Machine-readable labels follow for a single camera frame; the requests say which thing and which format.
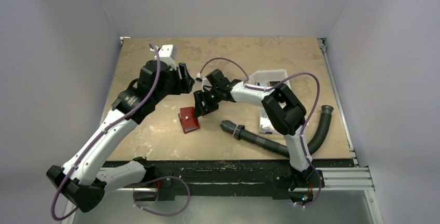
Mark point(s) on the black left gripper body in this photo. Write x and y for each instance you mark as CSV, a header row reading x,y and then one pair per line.
x,y
172,86

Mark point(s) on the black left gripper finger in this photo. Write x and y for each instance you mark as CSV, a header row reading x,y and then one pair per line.
x,y
183,77
189,83

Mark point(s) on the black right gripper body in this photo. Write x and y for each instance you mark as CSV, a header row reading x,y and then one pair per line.
x,y
205,98

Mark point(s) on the red leather card holder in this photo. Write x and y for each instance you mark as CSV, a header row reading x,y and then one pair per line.
x,y
188,121

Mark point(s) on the white plastic tray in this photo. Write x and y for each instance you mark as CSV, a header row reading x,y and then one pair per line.
x,y
267,79

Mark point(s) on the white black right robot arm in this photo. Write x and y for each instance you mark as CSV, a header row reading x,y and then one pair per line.
x,y
283,108

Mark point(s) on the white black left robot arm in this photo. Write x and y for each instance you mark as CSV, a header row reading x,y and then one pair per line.
x,y
82,179

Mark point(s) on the clear plastic screw box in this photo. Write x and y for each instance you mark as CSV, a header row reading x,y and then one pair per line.
x,y
265,125

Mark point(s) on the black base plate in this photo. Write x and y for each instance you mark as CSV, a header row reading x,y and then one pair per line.
x,y
170,186

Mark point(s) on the aluminium frame rail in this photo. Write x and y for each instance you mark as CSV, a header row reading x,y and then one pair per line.
x,y
343,177

